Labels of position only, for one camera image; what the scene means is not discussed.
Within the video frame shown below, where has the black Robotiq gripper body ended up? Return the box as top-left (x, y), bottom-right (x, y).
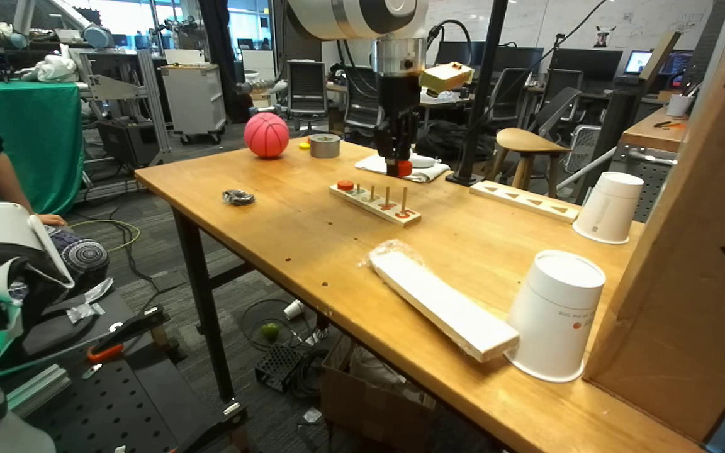
top-left (375, 74), bottom-right (424, 148)

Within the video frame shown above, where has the person's bare forearm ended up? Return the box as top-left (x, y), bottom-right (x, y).
top-left (0, 148), bottom-right (65, 232)

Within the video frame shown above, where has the numbered wooden peg board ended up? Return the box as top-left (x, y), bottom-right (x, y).
top-left (327, 180), bottom-right (425, 230)

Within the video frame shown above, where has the grey office chair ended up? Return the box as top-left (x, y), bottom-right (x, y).
top-left (487, 66), bottom-right (535, 129)

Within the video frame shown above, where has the round wooden stool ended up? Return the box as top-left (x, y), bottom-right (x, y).
top-left (492, 126), bottom-right (569, 191)

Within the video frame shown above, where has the wooden board with holes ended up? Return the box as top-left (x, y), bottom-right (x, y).
top-left (468, 180), bottom-right (584, 224)

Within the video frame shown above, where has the pink basketball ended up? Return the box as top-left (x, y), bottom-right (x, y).
top-left (243, 112), bottom-right (292, 162)

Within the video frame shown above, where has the white wrapped wooden plank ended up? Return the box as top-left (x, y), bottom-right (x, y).
top-left (369, 238), bottom-right (521, 366)

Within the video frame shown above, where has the crumpled foil ball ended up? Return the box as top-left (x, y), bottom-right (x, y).
top-left (219, 187), bottom-right (257, 210)

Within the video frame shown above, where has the white paper cup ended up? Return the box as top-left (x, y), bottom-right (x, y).
top-left (503, 246), bottom-right (609, 385)
top-left (571, 170), bottom-right (648, 246)

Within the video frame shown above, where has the white bin cart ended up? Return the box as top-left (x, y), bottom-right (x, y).
top-left (160, 60), bottom-right (229, 141)

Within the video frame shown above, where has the wooden side desk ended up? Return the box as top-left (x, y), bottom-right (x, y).
top-left (620, 103), bottom-right (692, 157)

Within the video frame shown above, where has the small lit monitor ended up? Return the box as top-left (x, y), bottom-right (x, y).
top-left (622, 49), bottom-right (654, 79)

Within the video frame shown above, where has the large cardboard box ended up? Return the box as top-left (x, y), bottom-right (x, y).
top-left (584, 22), bottom-right (725, 449)

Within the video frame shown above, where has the grey striped roll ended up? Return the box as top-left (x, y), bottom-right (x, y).
top-left (45, 224), bottom-right (113, 292)

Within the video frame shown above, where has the silver metal hand tool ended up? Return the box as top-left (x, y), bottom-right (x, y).
top-left (65, 277), bottom-right (118, 327)

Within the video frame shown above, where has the green cloth cover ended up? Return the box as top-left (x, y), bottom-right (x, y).
top-left (0, 81), bottom-right (85, 216)

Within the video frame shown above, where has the black perforated plate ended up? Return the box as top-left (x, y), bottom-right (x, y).
top-left (34, 334), bottom-right (240, 453)

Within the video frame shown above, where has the silver aluminium extrusion bar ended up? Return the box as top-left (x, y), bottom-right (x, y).
top-left (5, 362), bottom-right (73, 419)

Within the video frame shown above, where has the black camera stand pole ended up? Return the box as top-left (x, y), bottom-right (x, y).
top-left (448, 0), bottom-right (511, 190)

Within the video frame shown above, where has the thin black camera cable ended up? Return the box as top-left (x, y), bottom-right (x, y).
top-left (424, 19), bottom-right (476, 71)

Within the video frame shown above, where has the black table leg frame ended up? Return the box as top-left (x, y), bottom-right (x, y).
top-left (170, 210), bottom-right (249, 422)

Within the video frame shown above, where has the orange handled tool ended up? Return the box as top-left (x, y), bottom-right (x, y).
top-left (83, 337), bottom-right (127, 366)

